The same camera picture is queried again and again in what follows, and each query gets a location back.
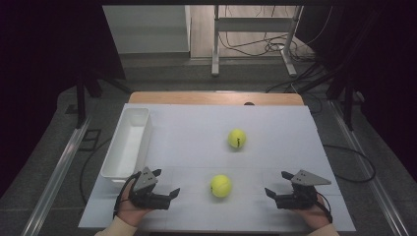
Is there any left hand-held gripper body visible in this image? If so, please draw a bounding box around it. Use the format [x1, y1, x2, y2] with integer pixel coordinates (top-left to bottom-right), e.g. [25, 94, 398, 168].
[128, 166, 172, 210]

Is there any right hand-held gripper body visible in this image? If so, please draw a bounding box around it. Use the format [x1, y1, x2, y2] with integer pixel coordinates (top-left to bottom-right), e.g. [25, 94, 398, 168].
[274, 169, 332, 210]

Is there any yellow tennis ball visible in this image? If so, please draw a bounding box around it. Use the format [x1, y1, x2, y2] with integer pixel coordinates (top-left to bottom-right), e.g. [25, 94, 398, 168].
[227, 128, 248, 149]
[209, 174, 233, 199]

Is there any person's left hand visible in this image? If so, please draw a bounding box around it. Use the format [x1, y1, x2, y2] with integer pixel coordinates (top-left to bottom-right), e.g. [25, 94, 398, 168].
[116, 181, 155, 228]

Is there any person's right hand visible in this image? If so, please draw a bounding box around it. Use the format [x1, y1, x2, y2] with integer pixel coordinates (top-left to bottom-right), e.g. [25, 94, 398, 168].
[292, 200, 330, 230]

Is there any white plastic bin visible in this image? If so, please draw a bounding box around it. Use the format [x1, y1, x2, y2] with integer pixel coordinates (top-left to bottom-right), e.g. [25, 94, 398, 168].
[100, 107, 153, 190]

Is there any wooden table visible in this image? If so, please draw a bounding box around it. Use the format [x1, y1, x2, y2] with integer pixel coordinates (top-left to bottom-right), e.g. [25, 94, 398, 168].
[128, 90, 306, 106]

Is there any black stand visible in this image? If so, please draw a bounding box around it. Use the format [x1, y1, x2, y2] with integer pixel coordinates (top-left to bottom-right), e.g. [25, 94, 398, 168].
[64, 68, 133, 130]
[294, 63, 363, 132]

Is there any white cabinet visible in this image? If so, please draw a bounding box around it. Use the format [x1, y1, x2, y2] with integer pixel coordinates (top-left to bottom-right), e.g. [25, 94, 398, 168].
[102, 4, 192, 55]

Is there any dark curtain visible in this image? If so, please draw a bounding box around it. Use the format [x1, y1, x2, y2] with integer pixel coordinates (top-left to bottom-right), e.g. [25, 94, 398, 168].
[303, 0, 417, 185]
[0, 0, 126, 200]

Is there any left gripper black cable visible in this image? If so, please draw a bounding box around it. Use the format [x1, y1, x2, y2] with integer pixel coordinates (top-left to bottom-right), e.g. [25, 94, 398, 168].
[112, 170, 143, 220]

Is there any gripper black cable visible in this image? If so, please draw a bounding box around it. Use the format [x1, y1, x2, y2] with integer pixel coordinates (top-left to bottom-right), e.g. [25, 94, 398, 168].
[314, 191, 334, 224]
[112, 170, 143, 220]

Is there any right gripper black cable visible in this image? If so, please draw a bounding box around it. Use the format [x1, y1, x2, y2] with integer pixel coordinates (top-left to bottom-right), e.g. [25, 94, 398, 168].
[314, 191, 334, 224]

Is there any black floor cable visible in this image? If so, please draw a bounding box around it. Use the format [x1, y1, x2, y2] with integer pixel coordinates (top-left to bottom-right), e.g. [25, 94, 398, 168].
[323, 143, 378, 184]
[79, 137, 113, 207]

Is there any metal floor rail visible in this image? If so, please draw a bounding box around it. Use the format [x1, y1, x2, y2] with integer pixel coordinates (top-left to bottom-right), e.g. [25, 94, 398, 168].
[328, 98, 411, 236]
[20, 115, 93, 236]

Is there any tangle of floor cables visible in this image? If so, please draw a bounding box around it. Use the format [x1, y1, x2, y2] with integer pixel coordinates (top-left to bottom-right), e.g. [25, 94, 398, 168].
[218, 31, 317, 63]

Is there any white metal desk frame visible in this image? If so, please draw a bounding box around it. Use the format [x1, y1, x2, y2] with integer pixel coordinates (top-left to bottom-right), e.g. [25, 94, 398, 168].
[210, 4, 305, 79]

